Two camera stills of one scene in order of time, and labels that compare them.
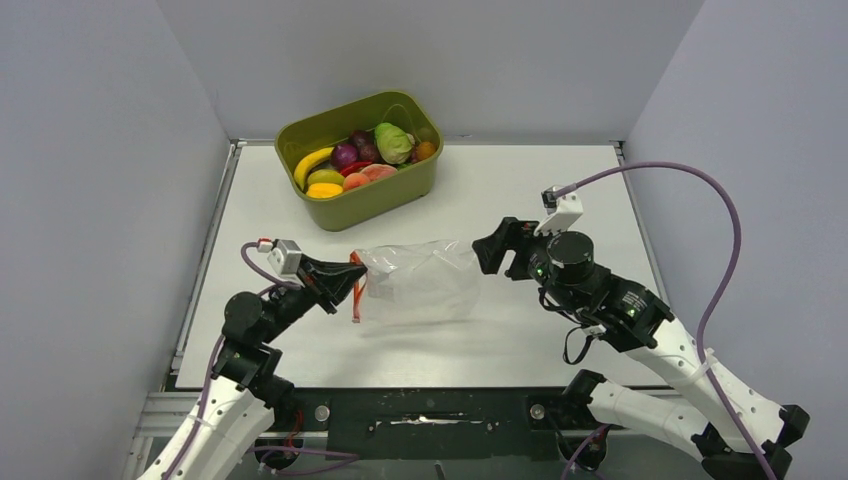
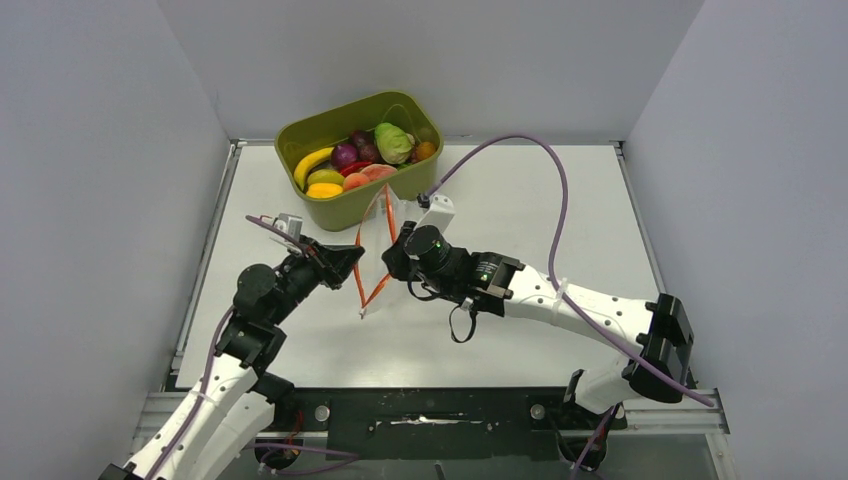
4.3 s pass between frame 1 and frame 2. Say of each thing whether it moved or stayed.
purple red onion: stayed
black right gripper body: moved
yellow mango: stayed
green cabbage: stayed
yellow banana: stayed
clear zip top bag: moved
